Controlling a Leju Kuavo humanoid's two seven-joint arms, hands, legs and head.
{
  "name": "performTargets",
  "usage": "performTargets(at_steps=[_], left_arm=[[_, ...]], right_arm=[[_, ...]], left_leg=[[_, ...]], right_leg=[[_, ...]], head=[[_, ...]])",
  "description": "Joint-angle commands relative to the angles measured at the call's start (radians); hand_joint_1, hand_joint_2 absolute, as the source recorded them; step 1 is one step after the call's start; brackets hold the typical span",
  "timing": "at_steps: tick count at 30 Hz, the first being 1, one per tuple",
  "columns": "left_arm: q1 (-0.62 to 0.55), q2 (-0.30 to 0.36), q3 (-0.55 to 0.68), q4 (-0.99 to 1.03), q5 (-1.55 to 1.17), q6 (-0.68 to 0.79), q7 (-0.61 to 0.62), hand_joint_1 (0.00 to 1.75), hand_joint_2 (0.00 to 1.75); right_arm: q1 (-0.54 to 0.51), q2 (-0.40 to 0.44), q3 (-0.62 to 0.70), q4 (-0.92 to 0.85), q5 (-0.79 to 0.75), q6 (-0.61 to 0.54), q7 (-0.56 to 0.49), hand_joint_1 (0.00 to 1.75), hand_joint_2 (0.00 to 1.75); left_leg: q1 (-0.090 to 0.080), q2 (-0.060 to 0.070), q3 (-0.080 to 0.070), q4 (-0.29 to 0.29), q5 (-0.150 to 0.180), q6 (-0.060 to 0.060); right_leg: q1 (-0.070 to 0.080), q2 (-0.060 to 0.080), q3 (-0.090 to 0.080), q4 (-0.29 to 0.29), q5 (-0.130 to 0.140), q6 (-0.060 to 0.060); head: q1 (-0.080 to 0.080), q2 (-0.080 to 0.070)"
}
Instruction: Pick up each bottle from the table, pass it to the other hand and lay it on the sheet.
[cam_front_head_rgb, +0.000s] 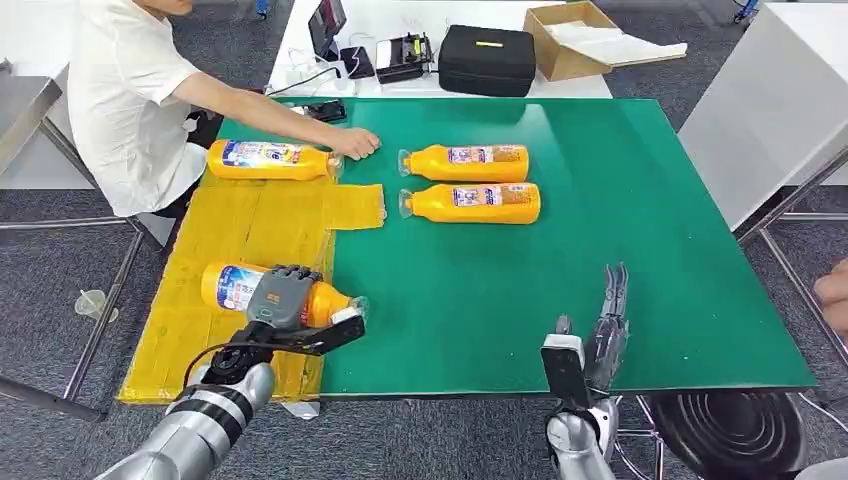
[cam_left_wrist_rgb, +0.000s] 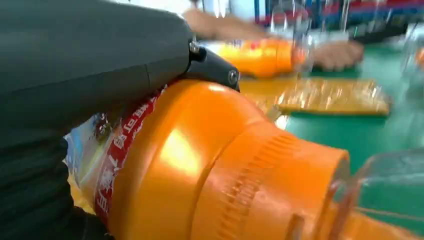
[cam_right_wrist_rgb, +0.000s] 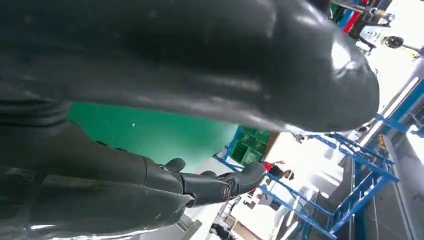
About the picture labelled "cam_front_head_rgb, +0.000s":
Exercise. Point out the bystander's hand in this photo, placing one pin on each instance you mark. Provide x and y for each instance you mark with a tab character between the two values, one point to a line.
835	295

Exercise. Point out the person's hand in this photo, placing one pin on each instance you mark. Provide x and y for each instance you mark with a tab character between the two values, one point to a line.
354	142

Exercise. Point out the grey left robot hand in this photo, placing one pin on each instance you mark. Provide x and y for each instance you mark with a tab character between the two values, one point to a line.
281	301

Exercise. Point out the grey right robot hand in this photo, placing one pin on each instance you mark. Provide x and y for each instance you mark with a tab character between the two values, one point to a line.
606	344

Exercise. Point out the orange drink bottle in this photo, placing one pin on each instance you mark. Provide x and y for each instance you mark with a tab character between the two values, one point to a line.
225	288
430	164
437	205
265	161

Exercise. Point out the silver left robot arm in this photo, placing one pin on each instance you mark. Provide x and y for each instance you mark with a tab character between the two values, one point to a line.
199	424

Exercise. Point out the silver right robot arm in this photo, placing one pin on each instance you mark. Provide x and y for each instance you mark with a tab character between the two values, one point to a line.
576	444

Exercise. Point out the black flat device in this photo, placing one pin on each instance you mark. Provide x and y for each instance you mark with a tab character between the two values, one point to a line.
328	110

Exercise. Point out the black power bank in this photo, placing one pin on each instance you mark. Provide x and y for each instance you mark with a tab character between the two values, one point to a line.
358	61

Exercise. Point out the black label printer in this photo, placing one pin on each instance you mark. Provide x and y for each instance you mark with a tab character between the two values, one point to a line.
403	58

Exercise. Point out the yellow plastic sheet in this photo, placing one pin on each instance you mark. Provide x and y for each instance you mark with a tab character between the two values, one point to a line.
218	225

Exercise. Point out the green table mat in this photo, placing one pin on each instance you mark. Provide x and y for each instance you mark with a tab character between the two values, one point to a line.
530	265

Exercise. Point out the black tablet on stand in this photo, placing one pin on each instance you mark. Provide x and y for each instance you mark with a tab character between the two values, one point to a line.
328	23

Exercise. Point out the white table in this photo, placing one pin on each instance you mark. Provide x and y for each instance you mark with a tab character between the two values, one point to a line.
397	13

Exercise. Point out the black ribbed round fan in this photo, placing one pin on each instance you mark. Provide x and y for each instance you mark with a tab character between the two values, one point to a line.
729	430

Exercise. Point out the black carrying case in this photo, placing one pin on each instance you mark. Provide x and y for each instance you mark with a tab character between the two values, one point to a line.
487	63

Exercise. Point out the clear plastic cup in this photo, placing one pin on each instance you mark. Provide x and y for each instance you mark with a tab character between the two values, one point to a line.
93	305

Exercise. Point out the grey side table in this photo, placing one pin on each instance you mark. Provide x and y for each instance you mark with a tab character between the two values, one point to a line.
762	99

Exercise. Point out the brown cardboard box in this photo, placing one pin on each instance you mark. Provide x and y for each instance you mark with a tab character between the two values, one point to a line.
553	54

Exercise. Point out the person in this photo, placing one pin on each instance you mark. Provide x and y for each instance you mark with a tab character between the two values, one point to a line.
119	99

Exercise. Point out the white paper sheets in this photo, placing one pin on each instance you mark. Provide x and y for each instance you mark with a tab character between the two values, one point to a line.
616	44

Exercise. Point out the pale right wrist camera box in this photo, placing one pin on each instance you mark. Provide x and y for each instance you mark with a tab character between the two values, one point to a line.
564	368

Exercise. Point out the steel frame table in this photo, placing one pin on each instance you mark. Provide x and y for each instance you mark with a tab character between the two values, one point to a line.
26	106

